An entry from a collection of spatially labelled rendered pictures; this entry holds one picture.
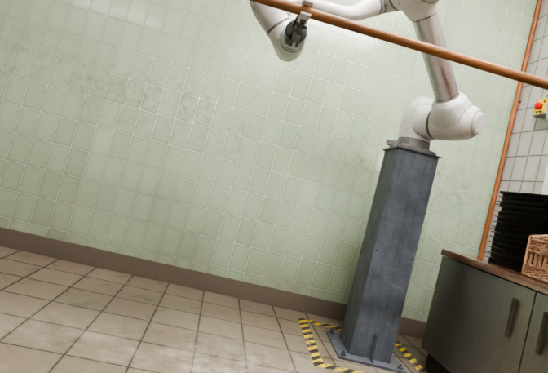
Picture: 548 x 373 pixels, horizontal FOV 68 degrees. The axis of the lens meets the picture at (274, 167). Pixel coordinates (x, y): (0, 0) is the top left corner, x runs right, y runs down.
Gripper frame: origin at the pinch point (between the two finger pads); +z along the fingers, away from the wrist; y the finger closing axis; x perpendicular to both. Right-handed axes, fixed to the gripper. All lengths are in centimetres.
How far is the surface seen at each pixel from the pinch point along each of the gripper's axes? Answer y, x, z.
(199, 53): -10, 43, -117
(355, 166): 30, -62, -119
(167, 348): 119, 16, -35
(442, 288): 80, -99, -64
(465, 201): 34, -134, -120
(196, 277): 113, 14, -116
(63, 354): 119, 46, -16
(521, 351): 86, -100, -11
